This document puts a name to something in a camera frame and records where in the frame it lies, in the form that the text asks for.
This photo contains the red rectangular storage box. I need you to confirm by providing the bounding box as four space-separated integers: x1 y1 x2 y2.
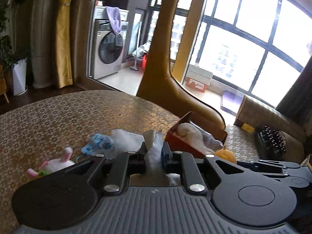
165 112 227 159

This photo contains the beige sofa armrest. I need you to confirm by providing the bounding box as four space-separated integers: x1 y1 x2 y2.
234 96 310 151

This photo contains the white box on balcony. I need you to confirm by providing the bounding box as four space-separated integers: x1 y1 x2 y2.
186 65 213 86

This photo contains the white bunny plush toy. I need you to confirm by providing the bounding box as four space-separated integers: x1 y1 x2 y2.
27 147 74 177

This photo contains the green potted tree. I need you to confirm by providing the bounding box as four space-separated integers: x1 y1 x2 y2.
1 0 26 71

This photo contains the yellow giraffe figure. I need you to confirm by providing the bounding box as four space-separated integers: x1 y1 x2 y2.
136 0 225 129

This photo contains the red cardboard box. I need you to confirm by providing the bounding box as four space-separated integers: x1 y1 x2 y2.
184 77 207 93

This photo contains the white tissue pack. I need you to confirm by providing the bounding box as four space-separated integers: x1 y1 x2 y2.
102 129 144 159

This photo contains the blue cartoon face mask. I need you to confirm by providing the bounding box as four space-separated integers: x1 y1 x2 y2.
75 133 115 163

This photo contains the wooden drawer cabinet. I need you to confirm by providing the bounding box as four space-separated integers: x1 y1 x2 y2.
0 65 10 104

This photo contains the white plant pot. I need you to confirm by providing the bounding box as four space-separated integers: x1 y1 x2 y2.
12 59 27 96

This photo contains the black ribbed object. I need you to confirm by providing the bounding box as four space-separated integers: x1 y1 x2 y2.
254 126 287 161

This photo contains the clear plastic bag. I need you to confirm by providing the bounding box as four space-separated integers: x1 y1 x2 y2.
143 130 164 177

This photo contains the white tower air conditioner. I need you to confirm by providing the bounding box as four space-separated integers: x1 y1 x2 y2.
31 0 54 89

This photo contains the yellow curtain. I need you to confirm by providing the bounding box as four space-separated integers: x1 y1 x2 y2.
55 0 73 88

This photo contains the purple towel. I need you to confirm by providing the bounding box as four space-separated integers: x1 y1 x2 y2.
106 6 122 34

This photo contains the orange plush toy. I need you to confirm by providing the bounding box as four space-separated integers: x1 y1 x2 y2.
214 145 237 164

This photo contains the white soft cloth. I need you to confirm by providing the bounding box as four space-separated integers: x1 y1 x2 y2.
175 123 223 155

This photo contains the white washing machine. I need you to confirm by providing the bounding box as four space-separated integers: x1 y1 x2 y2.
90 5 129 80

